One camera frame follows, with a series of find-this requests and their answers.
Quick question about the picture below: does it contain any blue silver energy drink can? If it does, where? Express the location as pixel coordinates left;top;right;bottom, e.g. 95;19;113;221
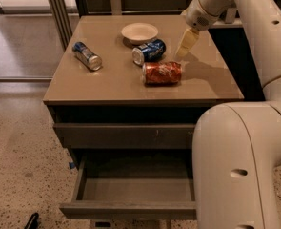
72;42;102;71

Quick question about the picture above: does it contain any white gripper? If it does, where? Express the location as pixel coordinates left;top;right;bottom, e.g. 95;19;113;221
175;0;217;58

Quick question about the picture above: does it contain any metal frame post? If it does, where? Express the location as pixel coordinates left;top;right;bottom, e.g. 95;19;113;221
49;0;72;50

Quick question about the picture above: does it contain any black object on floor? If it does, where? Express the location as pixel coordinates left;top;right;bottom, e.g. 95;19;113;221
24;213;39;229

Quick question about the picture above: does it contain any grey top drawer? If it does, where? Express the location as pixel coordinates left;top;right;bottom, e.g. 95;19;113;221
53;123;194;150

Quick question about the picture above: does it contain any open middle drawer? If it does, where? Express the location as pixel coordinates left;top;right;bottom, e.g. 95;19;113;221
60;150;196;220

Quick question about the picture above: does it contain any grey shelf ledge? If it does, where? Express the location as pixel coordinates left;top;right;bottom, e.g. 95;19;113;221
211;18;243;29

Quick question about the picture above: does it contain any orange soda can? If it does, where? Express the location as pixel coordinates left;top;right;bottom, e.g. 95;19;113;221
142;62;182;85

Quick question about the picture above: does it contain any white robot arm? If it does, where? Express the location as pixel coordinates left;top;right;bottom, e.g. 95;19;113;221
185;0;281;229

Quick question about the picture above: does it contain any blue pepsi can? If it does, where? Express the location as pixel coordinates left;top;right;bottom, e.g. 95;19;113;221
132;39;166;66

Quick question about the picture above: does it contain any white paper bowl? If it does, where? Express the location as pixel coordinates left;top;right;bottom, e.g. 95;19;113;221
121;23;158;45

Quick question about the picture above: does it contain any grey drawer cabinet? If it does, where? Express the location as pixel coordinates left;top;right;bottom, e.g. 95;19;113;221
42;14;245;229

